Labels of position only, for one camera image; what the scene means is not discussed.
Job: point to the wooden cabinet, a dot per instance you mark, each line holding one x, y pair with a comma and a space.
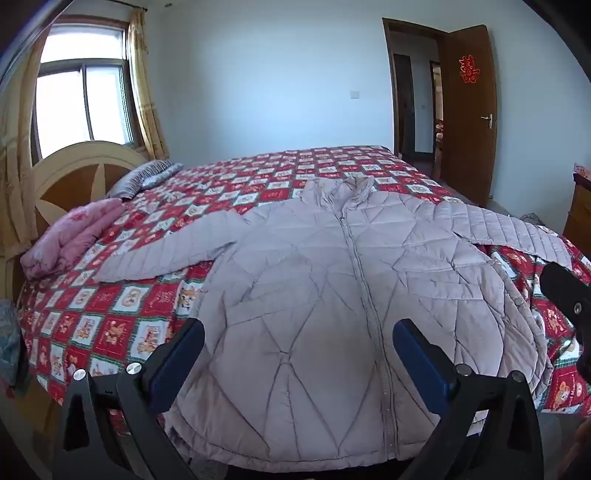
579, 212

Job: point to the red paper door decoration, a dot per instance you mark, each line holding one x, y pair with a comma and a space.
468, 69

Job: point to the narrow yellow patterned curtain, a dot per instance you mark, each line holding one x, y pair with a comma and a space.
145, 92

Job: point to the brown door frame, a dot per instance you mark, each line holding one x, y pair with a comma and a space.
388, 83

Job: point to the window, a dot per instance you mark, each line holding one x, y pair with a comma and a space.
83, 92

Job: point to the red printed bear blanket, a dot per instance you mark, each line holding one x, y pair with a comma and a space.
115, 332

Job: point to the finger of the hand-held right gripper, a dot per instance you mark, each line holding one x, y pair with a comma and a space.
561, 288

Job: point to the cream and wood headboard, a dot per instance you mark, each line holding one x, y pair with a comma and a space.
74, 180

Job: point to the grey cloth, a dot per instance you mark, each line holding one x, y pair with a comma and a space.
533, 219

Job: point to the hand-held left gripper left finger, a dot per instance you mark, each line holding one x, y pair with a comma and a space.
178, 364

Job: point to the brown wooden door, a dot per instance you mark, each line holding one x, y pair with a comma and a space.
466, 115

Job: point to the pink folded quilt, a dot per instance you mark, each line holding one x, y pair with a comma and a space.
74, 235

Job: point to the blue cloth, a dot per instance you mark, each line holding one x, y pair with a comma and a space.
9, 341

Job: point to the dark curtain rod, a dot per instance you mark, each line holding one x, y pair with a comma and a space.
129, 5

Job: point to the pale pink quilted jacket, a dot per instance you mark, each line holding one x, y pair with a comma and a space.
323, 300

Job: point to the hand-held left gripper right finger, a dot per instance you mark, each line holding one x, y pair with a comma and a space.
422, 364

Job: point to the zebra striped pillow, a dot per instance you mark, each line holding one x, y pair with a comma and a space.
143, 177

